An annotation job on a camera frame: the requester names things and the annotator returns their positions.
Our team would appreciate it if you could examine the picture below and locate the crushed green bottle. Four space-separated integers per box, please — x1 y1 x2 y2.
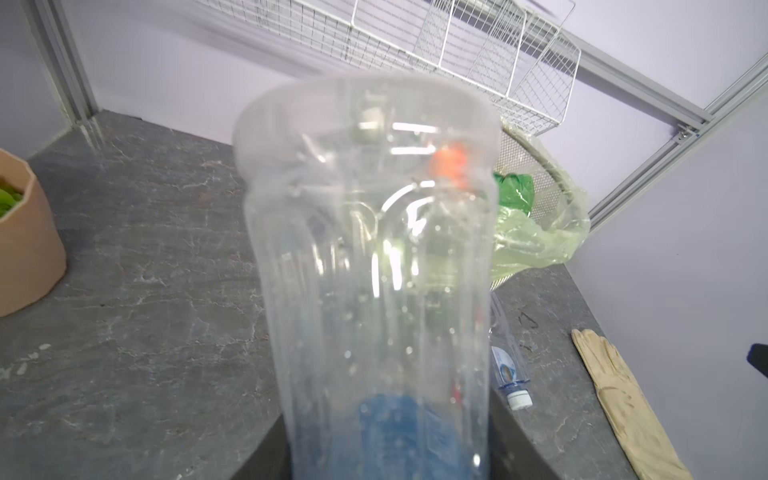
493 172 535 216

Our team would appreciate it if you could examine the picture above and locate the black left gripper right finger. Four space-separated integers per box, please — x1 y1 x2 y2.
488 391 560 480

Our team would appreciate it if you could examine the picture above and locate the white wire wall basket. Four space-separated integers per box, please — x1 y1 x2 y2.
203 1 581 135

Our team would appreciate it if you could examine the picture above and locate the clear bottle blue cap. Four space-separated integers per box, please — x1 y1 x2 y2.
489 292 533 411

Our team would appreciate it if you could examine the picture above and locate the green bagged waste bin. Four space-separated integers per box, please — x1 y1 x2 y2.
491 123 591 289

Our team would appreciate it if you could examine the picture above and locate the aluminium frame corner post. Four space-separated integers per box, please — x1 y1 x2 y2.
21 0 99 125

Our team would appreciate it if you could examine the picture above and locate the blue label bottle white cap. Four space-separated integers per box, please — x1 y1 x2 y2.
233 72 500 479

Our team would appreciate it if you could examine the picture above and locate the green artificial plant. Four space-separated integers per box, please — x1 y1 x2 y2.
0 183 23 217

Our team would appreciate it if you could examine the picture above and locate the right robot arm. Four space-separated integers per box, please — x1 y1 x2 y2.
746 343 768 377

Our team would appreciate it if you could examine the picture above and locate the beige wooden brush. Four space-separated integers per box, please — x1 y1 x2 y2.
571 329 693 480

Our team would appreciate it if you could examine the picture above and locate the right aluminium frame post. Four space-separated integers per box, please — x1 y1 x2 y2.
566 32 767 232

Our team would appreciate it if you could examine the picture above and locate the beige plant pot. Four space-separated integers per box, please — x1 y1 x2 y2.
1 150 67 317

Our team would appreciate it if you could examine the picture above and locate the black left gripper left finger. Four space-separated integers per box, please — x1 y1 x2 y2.
230 415 291 480

